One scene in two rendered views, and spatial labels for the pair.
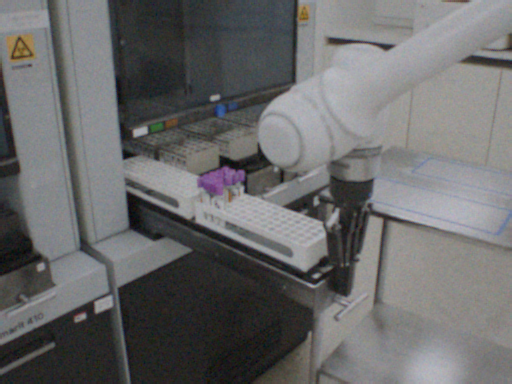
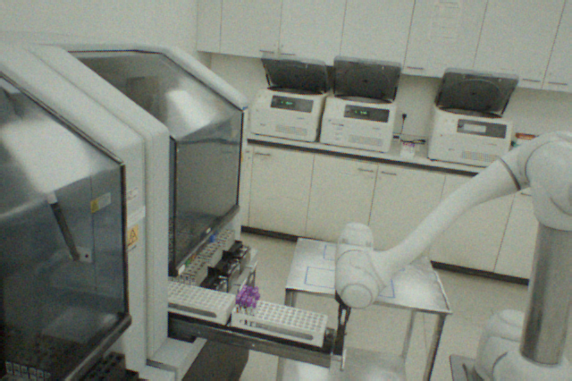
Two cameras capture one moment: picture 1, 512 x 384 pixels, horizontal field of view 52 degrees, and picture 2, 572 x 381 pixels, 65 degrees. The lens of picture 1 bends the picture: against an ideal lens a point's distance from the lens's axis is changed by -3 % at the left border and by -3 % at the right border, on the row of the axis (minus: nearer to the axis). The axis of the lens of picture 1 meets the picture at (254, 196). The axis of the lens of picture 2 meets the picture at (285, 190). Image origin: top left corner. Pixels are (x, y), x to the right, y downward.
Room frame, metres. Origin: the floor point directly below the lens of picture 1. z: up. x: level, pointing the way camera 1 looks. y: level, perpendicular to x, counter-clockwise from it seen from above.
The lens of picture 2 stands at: (-0.09, 0.63, 1.71)
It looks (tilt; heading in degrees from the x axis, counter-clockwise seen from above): 19 degrees down; 329
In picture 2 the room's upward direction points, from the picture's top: 6 degrees clockwise
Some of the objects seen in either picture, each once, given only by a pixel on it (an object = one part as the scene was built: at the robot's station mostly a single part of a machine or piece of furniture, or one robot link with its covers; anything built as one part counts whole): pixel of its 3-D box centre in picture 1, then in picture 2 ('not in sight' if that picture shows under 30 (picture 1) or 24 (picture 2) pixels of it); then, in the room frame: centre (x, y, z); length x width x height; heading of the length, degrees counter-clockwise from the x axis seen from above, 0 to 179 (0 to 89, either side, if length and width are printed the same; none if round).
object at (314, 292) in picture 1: (215, 230); (238, 326); (1.06, 0.08, 0.78); 0.73 x 0.14 x 0.09; 48
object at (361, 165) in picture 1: (353, 158); not in sight; (0.83, -0.16, 1.03); 0.09 x 0.09 x 0.06
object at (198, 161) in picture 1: (200, 160); (199, 274); (1.31, 0.14, 0.85); 0.12 x 0.02 x 0.06; 138
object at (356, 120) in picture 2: not in sight; (362, 101); (2.89, -1.77, 1.24); 0.62 x 0.56 x 0.69; 138
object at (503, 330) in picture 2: not in sight; (509, 347); (0.55, -0.60, 0.87); 0.18 x 0.16 x 0.22; 145
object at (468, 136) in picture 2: not in sight; (470, 114); (2.31, -2.40, 1.25); 0.62 x 0.56 x 0.69; 137
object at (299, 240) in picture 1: (261, 227); (279, 322); (0.97, -0.02, 0.83); 0.30 x 0.10 x 0.06; 48
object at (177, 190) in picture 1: (162, 186); (189, 301); (1.18, 0.22, 0.83); 0.30 x 0.10 x 0.06; 48
